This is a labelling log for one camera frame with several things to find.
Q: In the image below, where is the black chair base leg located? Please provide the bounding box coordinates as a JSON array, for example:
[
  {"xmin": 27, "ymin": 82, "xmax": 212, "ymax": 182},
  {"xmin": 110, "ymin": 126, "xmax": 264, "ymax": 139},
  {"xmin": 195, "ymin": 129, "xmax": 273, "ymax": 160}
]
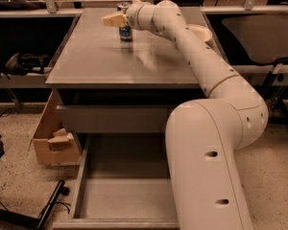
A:
[{"xmin": 0, "ymin": 179, "xmax": 71, "ymax": 230}]

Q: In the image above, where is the black office chair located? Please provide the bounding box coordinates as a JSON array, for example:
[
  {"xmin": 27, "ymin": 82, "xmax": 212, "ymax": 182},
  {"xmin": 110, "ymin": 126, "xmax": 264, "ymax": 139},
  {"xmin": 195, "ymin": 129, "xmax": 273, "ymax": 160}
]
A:
[{"xmin": 217, "ymin": 13, "xmax": 288, "ymax": 125}]

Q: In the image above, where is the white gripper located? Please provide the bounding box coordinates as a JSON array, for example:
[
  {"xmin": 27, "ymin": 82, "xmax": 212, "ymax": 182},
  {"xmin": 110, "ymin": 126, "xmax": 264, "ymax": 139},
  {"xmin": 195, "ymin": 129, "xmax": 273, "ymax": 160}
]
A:
[{"xmin": 102, "ymin": 1, "xmax": 155, "ymax": 30}]

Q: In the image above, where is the white paper bowl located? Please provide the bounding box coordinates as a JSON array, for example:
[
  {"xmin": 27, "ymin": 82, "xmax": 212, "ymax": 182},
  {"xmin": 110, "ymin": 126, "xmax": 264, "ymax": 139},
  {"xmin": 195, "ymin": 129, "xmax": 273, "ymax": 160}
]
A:
[{"xmin": 188, "ymin": 24, "xmax": 212, "ymax": 43}]

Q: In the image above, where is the grey drawer cabinet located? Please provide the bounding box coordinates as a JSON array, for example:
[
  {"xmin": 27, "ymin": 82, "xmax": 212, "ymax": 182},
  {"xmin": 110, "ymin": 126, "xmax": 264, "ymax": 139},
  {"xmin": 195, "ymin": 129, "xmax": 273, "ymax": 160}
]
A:
[{"xmin": 45, "ymin": 7, "xmax": 236, "ymax": 151}]

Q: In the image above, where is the redbull can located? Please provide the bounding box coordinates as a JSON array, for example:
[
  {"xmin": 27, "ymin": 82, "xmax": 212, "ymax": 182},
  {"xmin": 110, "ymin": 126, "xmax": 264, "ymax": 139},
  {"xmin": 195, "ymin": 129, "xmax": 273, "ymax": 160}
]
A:
[{"xmin": 117, "ymin": 2, "xmax": 132, "ymax": 41}]

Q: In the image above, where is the open middle drawer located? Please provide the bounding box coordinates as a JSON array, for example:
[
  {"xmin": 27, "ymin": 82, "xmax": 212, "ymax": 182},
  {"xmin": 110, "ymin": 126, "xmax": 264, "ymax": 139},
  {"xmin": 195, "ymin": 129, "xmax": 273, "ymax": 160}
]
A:
[{"xmin": 53, "ymin": 133, "xmax": 179, "ymax": 230}]

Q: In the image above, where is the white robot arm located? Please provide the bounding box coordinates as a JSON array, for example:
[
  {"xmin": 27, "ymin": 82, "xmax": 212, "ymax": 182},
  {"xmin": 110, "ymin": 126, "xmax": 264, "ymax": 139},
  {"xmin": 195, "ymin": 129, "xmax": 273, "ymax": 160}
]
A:
[{"xmin": 103, "ymin": 0, "xmax": 269, "ymax": 230}]

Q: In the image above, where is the cardboard box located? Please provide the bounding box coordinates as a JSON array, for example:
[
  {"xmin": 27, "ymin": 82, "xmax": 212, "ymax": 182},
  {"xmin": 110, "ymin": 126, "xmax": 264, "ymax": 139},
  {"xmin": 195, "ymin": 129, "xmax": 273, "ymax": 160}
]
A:
[{"xmin": 32, "ymin": 93, "xmax": 82, "ymax": 166}]

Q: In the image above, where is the black headset on shelf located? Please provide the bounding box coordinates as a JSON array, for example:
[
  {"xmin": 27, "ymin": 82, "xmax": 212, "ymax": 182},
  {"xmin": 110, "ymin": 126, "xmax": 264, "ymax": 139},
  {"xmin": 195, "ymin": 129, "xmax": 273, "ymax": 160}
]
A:
[{"xmin": 0, "ymin": 53, "xmax": 52, "ymax": 76}]

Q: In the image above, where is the top grey drawer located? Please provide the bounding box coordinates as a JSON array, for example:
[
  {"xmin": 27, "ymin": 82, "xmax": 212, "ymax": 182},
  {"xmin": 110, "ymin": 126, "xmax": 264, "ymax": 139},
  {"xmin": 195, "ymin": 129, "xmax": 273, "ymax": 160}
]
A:
[{"xmin": 57, "ymin": 105, "xmax": 172, "ymax": 133}]

